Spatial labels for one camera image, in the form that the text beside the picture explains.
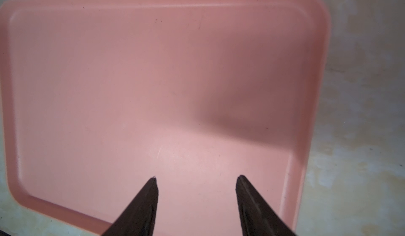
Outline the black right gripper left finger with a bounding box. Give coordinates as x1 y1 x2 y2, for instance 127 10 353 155
102 177 159 236

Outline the pink tray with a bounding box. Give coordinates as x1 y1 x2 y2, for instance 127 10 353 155
1 0 331 236

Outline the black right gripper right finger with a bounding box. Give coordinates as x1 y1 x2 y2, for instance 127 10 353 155
236 175 296 236

